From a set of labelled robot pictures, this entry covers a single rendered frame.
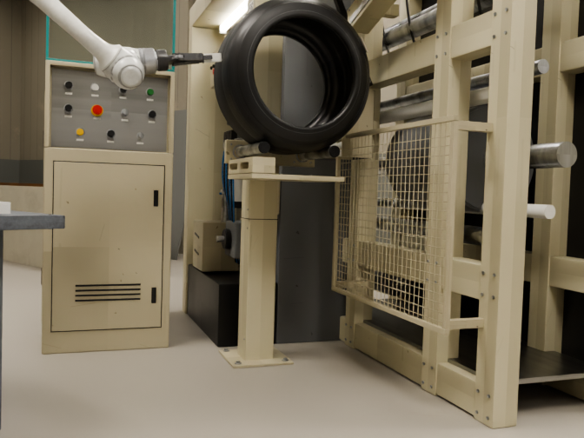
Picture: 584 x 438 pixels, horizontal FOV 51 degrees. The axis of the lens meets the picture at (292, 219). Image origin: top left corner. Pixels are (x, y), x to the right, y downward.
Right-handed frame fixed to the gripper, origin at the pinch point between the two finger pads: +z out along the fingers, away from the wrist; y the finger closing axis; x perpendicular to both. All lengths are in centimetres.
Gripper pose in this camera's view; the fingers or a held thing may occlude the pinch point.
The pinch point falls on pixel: (211, 57)
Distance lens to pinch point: 234.5
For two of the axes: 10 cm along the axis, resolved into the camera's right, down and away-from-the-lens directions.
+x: 1.1, 9.9, 1.0
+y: -3.4, -0.5, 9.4
